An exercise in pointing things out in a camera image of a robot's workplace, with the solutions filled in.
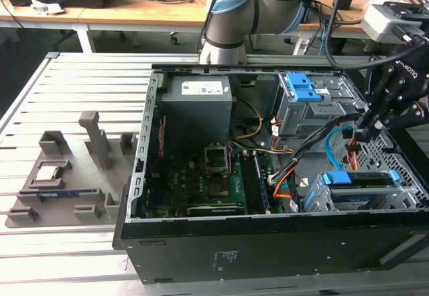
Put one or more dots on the black graphics card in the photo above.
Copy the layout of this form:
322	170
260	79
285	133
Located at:
214	210

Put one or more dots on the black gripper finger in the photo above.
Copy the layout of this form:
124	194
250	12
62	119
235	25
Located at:
412	115
385	88

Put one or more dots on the wooden desk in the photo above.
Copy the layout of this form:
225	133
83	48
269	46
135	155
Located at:
110	14

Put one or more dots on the grey power supply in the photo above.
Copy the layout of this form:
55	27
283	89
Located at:
194	115

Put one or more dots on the green motherboard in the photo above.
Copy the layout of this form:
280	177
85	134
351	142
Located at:
181	182

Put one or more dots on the hard disk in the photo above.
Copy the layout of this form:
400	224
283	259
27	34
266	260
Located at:
338	177

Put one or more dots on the silver CPU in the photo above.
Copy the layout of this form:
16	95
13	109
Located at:
48	173

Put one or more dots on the CPU socket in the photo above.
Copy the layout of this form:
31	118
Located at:
219	187

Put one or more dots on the small black cube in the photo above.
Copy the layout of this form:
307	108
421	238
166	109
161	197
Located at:
347	1

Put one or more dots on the grey metal drive cage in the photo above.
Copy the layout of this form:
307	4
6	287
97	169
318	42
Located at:
301	115

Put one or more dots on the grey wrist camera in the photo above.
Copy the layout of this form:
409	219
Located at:
382	24

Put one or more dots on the blue RAM stick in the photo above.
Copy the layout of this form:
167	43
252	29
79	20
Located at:
57	194
261	182

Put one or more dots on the crumpled white paper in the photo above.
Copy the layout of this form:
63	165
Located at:
43	6

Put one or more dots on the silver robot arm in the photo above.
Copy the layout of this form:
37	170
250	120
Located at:
234	11

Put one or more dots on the grey parts rack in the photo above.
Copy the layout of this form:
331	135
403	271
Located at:
83	185

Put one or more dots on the blue drive latch bracket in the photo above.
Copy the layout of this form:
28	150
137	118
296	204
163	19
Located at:
298	81

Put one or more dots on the black PC case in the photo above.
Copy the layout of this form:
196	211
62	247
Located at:
268	252

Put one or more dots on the grey metal disk bay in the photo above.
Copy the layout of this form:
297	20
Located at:
323	199

